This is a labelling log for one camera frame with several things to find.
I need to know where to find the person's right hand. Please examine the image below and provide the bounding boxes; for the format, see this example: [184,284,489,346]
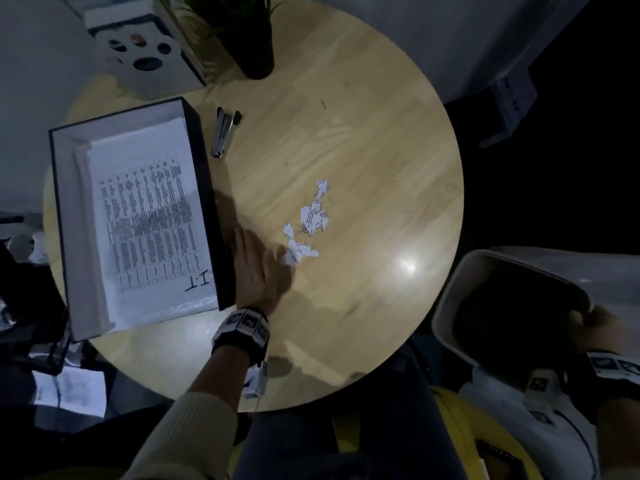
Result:
[569,304,640,355]

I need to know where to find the person's left hand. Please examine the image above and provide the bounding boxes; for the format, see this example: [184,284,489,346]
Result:
[231,225,293,315]

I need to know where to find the pile of white paper scraps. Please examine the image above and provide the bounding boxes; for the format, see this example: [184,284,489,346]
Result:
[277,178,332,268]

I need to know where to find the stack of white printed papers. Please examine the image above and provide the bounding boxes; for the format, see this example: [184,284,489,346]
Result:
[75,117,219,333]

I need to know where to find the black and silver stapler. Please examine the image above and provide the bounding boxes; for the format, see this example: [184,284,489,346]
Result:
[210,106,243,159]

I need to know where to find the beige trash bin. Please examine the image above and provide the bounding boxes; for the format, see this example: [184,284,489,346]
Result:
[431,248,593,368]

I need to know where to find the person's left forearm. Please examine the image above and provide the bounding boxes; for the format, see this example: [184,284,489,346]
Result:
[122,344,251,480]

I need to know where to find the person's right forearm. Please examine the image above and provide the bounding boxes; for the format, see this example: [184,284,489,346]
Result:
[597,397,640,480]

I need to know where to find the person's legs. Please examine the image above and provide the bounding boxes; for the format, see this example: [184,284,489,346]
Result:
[232,344,469,480]

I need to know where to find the black box with white lining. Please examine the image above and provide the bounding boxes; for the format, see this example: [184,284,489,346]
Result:
[48,96,239,341]

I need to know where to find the yellow seat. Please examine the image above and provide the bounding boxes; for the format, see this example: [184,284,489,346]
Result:
[227,384,543,480]

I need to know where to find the black rectangular device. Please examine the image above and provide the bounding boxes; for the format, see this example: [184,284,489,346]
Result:
[475,439,523,480]

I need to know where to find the loose white printed sheet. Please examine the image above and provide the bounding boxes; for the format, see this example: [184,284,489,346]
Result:
[32,367,107,419]

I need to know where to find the white paw-cutout book holder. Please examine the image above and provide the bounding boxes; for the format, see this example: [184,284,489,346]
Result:
[93,25,206,101]

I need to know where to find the potted green plant yellow flowers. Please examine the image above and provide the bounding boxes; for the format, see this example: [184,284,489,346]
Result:
[169,0,281,81]

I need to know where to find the white plastic device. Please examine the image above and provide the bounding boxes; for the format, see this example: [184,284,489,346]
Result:
[479,67,539,149]

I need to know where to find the row of books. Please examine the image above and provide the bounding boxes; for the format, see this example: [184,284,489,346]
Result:
[59,0,161,33]

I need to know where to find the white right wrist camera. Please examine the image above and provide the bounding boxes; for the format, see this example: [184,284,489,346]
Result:
[522,368,569,425]

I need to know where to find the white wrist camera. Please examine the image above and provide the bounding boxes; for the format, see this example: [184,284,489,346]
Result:
[522,368,569,425]
[242,361,269,399]

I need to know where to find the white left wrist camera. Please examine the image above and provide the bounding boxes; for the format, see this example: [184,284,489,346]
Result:
[242,361,269,399]

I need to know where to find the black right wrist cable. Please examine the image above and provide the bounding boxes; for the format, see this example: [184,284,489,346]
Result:
[552,409,601,480]

